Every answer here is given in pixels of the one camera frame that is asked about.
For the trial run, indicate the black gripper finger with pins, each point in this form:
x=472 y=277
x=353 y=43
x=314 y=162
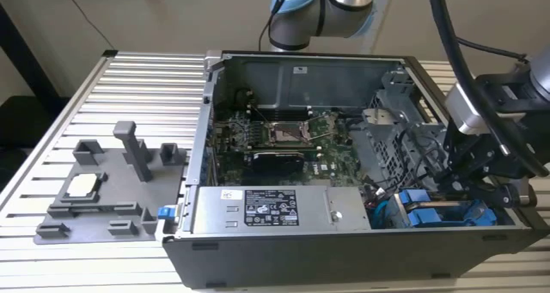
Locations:
x=508 y=193
x=456 y=151

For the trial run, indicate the hard disk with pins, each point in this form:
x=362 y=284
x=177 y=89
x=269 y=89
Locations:
x=424 y=217

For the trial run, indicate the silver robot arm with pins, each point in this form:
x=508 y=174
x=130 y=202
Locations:
x=344 y=13

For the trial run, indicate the metal disk bay cage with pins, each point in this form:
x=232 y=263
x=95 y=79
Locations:
x=386 y=154

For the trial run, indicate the black RAM slot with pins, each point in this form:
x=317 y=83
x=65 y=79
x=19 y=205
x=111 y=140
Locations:
x=281 y=112
x=281 y=115
x=281 y=109
x=281 y=118

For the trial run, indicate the green motherboard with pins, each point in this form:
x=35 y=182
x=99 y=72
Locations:
x=336 y=164

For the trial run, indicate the CPU socket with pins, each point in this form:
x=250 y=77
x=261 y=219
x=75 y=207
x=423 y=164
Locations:
x=288 y=135

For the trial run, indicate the black graphics card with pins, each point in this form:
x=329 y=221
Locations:
x=276 y=161

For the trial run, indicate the thin locking lever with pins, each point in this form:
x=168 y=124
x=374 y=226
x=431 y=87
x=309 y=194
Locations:
x=260 y=113

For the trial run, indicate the black PC case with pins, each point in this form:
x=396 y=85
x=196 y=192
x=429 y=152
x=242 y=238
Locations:
x=301 y=260

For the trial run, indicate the silver power supply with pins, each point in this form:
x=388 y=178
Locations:
x=216 y=215

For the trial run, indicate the blue case latch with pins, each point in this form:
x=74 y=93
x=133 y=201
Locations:
x=164 y=213

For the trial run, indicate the grey parts rack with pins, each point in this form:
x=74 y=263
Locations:
x=117 y=190

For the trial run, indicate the silver CPU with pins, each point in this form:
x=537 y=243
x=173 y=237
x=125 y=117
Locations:
x=82 y=185

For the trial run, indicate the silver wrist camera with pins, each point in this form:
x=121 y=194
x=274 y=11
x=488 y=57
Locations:
x=469 y=109

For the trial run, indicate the white wall conduit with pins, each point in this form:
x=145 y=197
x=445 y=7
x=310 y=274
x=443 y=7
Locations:
x=378 y=38

